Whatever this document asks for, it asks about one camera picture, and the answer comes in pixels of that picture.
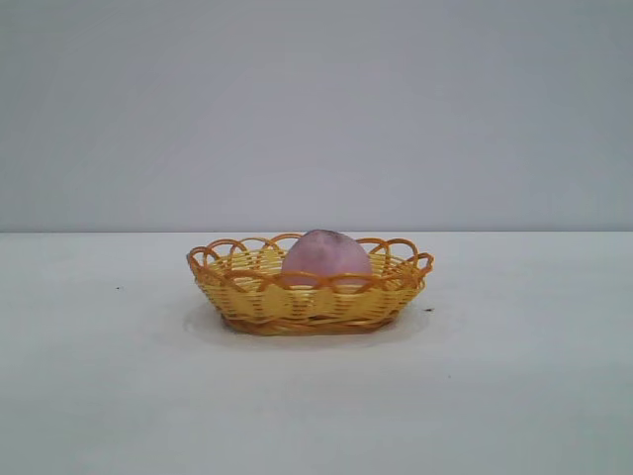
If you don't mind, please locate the pink peach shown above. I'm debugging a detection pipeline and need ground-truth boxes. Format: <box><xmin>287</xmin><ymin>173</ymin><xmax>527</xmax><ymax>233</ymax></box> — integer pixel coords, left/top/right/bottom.
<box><xmin>280</xmin><ymin>228</ymin><xmax>373</xmax><ymax>293</ymax></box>

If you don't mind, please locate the yellow woven wicker basket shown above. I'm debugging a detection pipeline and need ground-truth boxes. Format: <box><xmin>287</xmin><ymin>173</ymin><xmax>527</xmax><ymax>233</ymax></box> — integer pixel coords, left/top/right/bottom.
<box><xmin>185</xmin><ymin>232</ymin><xmax>436</xmax><ymax>338</ymax></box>

